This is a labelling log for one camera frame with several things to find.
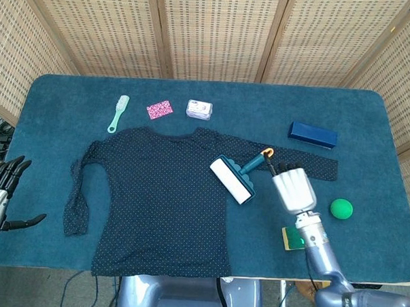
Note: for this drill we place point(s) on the green ball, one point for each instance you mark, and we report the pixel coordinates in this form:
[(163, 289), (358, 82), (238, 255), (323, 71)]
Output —
[(341, 208)]

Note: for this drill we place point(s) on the pink patterned card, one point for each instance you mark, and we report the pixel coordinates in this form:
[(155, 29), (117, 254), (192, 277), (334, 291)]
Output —
[(160, 109)]

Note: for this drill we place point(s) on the silver blue robot torso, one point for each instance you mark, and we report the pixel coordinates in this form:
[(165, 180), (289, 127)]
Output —
[(185, 295)]

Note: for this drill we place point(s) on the yellow green scouring sponge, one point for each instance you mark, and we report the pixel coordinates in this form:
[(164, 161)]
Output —
[(293, 239)]

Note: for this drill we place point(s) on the mint green hairbrush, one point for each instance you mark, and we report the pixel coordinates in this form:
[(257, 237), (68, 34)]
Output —
[(119, 112)]

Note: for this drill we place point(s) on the small white packet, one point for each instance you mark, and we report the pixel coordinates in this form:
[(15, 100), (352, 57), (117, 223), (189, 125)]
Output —
[(199, 109)]

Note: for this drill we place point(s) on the teal carpet table cover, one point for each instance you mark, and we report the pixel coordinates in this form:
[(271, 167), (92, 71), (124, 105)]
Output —
[(261, 105)]

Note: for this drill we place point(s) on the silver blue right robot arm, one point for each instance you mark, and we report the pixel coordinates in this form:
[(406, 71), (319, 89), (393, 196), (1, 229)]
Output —
[(323, 254)]

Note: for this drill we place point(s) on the woven bamboo folding screen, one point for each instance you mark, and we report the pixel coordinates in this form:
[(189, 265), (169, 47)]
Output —
[(217, 35)]

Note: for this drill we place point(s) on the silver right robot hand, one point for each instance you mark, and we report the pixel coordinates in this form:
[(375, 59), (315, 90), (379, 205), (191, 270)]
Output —
[(293, 189)]

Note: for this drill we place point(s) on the dark blue rectangular box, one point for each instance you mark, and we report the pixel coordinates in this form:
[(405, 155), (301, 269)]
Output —
[(313, 134)]

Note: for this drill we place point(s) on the brown shoe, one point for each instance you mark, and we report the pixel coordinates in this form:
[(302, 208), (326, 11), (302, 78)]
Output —
[(306, 288)]

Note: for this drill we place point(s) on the dark blue dotted shirt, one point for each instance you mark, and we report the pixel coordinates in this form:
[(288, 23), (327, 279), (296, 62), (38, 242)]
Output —
[(155, 199)]

